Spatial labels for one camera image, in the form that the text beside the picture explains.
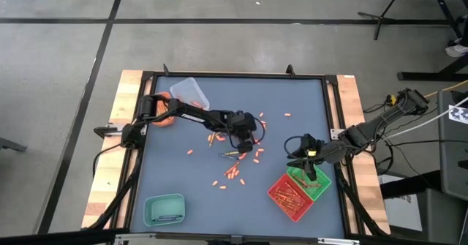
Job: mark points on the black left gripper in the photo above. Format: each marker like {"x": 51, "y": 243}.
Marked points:
{"x": 226, "y": 122}

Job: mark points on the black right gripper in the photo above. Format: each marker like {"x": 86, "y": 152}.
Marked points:
{"x": 325, "y": 155}

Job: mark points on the brown crayon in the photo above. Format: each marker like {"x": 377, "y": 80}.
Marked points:
{"x": 313, "y": 185}
{"x": 298, "y": 181}

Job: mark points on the orange crayon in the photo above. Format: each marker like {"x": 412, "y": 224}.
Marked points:
{"x": 287, "y": 203}
{"x": 289, "y": 194}
{"x": 211, "y": 139}
{"x": 231, "y": 169}
{"x": 197, "y": 104}

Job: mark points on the clear plastic bin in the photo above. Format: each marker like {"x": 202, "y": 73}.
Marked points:
{"x": 188, "y": 89}

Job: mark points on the black crayon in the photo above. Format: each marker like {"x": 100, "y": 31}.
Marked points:
{"x": 166, "y": 219}

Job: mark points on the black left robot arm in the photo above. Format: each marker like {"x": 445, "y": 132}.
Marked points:
{"x": 190, "y": 113}

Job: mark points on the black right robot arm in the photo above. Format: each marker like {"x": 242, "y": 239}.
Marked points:
{"x": 384, "y": 128}

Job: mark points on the yellow crayon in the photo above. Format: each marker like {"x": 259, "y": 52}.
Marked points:
{"x": 231, "y": 153}

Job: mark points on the green plastic basket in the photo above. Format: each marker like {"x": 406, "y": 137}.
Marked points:
{"x": 324, "y": 181}

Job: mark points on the dark blue crayon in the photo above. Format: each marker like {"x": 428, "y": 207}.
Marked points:
{"x": 227, "y": 157}

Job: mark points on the red plastic basket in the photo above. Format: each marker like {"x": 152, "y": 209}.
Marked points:
{"x": 292, "y": 215}

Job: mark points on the grey-blue table mat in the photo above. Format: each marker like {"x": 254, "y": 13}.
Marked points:
{"x": 219, "y": 215}

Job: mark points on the orange plastic bin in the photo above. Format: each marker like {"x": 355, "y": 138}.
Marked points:
{"x": 166, "y": 123}

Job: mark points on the teal plastic basket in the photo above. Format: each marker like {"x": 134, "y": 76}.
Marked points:
{"x": 164, "y": 206}

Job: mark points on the grey cabinet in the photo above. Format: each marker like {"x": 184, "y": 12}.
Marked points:
{"x": 453, "y": 157}

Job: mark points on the black tripod stand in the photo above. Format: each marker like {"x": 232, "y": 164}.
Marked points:
{"x": 420, "y": 76}

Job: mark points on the black-white fiducial tag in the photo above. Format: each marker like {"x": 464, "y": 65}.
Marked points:
{"x": 459, "y": 114}

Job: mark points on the person's white shoe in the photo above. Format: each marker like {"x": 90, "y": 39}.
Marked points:
{"x": 457, "y": 50}

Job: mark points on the person's leg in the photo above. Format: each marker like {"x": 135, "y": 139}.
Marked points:
{"x": 465, "y": 33}

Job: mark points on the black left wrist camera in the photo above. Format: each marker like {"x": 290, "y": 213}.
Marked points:
{"x": 244, "y": 120}

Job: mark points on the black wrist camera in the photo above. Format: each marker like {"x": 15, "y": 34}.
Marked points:
{"x": 244, "y": 120}
{"x": 310, "y": 142}

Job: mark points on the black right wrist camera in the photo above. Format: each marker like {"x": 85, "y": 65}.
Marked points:
{"x": 310, "y": 142}

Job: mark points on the black table frame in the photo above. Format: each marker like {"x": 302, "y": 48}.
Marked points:
{"x": 237, "y": 74}

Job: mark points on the grey metal bracket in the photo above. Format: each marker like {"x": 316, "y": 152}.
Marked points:
{"x": 11, "y": 145}

